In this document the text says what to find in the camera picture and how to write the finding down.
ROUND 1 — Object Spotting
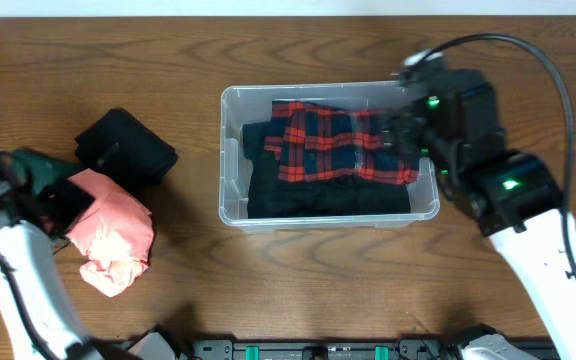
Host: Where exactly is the dark green garment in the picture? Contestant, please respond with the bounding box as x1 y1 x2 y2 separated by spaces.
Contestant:
10 149 85 194

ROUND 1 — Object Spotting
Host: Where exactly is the pink garment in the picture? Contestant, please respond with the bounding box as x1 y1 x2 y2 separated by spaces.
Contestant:
67 169 154 297

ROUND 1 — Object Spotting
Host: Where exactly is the black garment with tape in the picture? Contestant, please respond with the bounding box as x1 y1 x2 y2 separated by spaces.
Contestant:
75 108 178 194

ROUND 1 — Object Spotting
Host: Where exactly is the large black garment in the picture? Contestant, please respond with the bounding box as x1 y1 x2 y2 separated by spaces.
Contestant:
242 122 411 219

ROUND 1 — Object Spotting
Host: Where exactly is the red blue plaid shirt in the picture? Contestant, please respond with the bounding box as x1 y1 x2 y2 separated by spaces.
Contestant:
264 100 419 185

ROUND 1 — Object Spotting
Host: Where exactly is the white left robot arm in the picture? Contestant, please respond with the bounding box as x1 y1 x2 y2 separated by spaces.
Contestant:
0 152 103 359

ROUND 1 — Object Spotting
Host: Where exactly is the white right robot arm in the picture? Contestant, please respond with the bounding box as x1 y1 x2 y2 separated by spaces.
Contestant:
386 68 576 359

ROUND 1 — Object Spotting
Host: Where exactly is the clear plastic storage bin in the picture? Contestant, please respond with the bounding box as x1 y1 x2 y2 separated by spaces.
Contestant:
218 81 440 233

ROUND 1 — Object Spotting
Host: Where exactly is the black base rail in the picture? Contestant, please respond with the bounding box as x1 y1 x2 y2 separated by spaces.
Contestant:
100 337 564 360

